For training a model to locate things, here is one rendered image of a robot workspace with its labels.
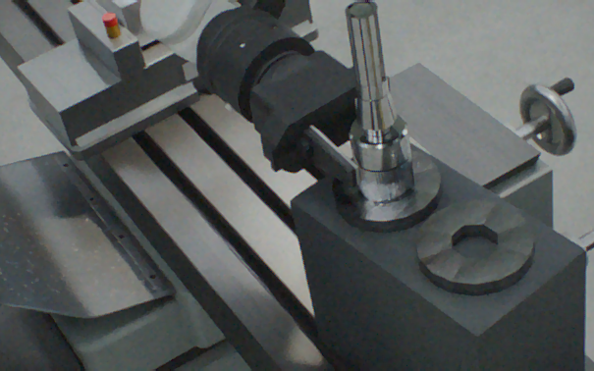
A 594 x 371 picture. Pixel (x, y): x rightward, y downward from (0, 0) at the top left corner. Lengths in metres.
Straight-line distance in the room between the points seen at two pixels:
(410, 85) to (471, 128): 0.13
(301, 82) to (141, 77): 0.43
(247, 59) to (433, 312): 0.28
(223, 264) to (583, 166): 1.57
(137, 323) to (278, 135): 0.44
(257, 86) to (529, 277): 0.28
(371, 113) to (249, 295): 0.33
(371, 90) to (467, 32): 2.21
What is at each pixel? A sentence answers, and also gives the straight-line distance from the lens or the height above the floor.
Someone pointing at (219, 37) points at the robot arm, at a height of 1.21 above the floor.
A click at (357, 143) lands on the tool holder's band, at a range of 0.92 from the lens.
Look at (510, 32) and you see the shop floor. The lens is 3.08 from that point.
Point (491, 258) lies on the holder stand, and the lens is 0.90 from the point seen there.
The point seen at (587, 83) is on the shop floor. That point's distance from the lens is 2.90.
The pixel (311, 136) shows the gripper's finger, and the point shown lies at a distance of 0.96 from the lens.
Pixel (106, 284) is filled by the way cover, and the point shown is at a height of 0.88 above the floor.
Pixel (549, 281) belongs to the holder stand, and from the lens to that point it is 0.90.
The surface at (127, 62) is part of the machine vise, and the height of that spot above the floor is 1.03.
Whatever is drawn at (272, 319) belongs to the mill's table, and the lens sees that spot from 1.15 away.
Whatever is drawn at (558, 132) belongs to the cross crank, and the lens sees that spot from 1.78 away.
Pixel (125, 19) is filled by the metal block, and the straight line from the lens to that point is 1.38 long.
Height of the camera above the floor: 1.79
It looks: 42 degrees down
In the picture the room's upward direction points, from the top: 12 degrees counter-clockwise
